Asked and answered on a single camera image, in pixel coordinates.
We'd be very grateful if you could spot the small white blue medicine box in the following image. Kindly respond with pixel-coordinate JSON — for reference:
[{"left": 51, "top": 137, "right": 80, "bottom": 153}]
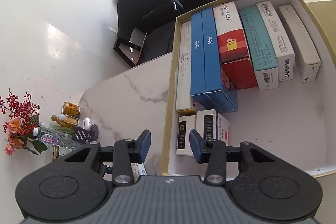
[{"left": 196, "top": 109, "right": 231, "bottom": 145}]

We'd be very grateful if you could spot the white strawberry medicine box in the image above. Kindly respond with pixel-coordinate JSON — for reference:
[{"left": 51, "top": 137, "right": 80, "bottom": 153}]
[{"left": 176, "top": 115, "right": 196, "bottom": 156}]

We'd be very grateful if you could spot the long white medicine box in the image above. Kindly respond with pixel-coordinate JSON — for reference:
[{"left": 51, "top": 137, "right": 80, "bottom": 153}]
[{"left": 175, "top": 21, "right": 204, "bottom": 115}]

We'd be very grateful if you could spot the teal white bear medicine box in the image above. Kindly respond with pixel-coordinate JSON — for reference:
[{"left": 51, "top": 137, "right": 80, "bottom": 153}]
[{"left": 239, "top": 6, "right": 278, "bottom": 90}]

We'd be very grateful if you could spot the red white bandage box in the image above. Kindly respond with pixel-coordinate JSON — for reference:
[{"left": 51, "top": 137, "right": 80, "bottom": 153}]
[{"left": 213, "top": 2, "right": 257, "bottom": 90}]

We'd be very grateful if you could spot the white grey slim box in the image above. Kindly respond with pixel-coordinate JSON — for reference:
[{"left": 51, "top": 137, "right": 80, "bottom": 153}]
[{"left": 278, "top": 5, "right": 321, "bottom": 83}]

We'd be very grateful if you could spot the blue mask box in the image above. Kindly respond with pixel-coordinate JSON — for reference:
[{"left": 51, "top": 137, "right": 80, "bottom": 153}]
[{"left": 190, "top": 12, "right": 224, "bottom": 114}]

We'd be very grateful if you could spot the black metal phone stand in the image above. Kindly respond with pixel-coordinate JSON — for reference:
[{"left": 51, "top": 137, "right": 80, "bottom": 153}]
[{"left": 72, "top": 124, "right": 98, "bottom": 144}]

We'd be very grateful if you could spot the clear plastic water bottle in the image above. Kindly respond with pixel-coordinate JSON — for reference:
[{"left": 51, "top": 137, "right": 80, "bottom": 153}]
[{"left": 33, "top": 126, "right": 82, "bottom": 149}]

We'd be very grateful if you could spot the white digital thermometer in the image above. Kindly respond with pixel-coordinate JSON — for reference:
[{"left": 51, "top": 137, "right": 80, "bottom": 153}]
[{"left": 82, "top": 117, "right": 91, "bottom": 130}]

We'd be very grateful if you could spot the clear glass spray bottle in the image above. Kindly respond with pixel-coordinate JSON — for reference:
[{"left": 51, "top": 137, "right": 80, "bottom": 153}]
[{"left": 51, "top": 114, "right": 83, "bottom": 130}]

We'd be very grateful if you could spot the tan cardboard shoe box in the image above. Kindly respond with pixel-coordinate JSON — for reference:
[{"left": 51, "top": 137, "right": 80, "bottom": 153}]
[{"left": 159, "top": 0, "right": 335, "bottom": 177}]

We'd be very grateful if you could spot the gold drink can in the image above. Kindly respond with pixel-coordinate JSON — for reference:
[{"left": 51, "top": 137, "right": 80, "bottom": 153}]
[{"left": 61, "top": 102, "right": 81, "bottom": 118}]

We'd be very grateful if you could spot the red berry branch bouquet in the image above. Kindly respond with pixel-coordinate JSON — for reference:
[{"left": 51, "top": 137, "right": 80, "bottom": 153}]
[{"left": 1, "top": 90, "right": 48, "bottom": 157}]

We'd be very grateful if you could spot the tan shoe box lid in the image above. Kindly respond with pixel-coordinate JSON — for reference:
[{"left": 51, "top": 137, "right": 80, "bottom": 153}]
[{"left": 307, "top": 0, "right": 336, "bottom": 62}]

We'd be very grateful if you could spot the black dining chair left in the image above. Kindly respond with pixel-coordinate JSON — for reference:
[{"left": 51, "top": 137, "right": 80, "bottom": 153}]
[{"left": 113, "top": 0, "right": 184, "bottom": 68}]

